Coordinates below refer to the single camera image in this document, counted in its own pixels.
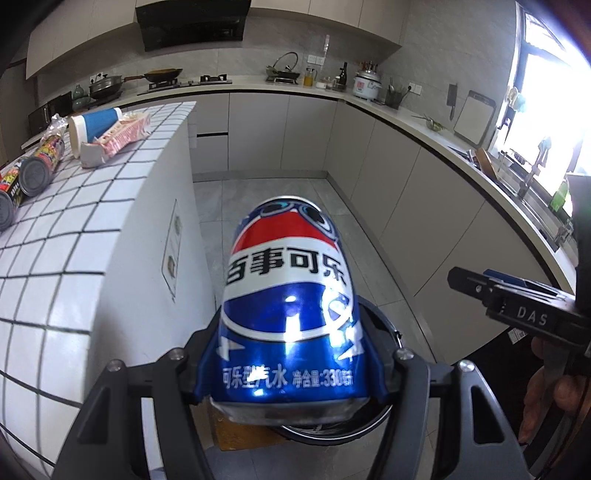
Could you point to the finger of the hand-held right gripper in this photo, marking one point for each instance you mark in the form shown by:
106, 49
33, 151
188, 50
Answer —
466, 282
526, 318

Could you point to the black range hood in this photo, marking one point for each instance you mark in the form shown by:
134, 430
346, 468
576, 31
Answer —
191, 27

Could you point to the white crumpled packet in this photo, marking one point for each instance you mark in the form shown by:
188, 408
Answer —
93, 154

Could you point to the black microwave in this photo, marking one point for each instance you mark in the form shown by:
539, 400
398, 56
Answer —
48, 113

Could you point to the blue paper cup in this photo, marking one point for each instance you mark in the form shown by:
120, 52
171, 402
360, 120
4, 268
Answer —
94, 127

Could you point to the kitchen cleaver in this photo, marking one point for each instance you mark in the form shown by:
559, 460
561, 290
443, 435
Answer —
452, 104

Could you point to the yellow oil jar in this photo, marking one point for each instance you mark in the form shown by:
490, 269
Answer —
309, 79

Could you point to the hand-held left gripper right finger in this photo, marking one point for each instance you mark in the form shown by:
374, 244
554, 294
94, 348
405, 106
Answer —
379, 378

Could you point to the pink snack packet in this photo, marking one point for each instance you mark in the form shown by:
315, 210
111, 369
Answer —
122, 134

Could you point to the metal faucet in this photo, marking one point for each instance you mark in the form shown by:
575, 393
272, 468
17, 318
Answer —
531, 168

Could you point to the dark utensil holder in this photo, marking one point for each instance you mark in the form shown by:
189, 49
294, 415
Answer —
394, 98

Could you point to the green teapot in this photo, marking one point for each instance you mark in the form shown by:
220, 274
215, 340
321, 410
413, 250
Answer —
79, 99

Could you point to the brown cardboard sheet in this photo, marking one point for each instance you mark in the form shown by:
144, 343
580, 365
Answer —
240, 431

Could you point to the grey upper cabinet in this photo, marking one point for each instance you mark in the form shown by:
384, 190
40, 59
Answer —
78, 37

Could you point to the blue soda can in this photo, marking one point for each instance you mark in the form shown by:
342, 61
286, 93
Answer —
286, 295

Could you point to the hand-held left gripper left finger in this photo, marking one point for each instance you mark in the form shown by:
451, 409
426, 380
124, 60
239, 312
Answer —
203, 374

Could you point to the pan with glass lid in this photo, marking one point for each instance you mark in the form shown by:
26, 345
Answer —
282, 69

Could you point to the white rice cooker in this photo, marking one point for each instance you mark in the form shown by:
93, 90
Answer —
367, 84

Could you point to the white tiled kitchen island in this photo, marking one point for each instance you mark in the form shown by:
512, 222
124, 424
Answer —
106, 221

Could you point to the black wok with lid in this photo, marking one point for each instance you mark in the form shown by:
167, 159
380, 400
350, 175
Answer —
107, 85

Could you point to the dark glass bottle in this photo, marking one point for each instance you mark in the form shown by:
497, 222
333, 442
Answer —
343, 76

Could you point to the black yellow label can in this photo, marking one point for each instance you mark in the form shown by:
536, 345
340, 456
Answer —
42, 164
10, 196

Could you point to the clear plastic wrapper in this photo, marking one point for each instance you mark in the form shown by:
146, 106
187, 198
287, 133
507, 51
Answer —
56, 125

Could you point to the white wall socket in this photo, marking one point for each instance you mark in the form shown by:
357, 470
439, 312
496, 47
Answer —
316, 59
414, 88

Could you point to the green vegetables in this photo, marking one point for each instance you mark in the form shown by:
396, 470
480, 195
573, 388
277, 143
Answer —
431, 123

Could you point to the black gas stove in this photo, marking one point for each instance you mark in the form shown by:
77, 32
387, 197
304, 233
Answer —
194, 85

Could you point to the white cutting board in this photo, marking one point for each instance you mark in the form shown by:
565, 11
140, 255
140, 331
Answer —
473, 117

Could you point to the black trash bin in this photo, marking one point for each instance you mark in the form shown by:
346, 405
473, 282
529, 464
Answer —
323, 431

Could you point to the grey kitchen counter cabinets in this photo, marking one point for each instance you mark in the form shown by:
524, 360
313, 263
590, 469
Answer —
406, 170

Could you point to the person's right hand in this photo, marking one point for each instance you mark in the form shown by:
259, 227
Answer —
565, 392

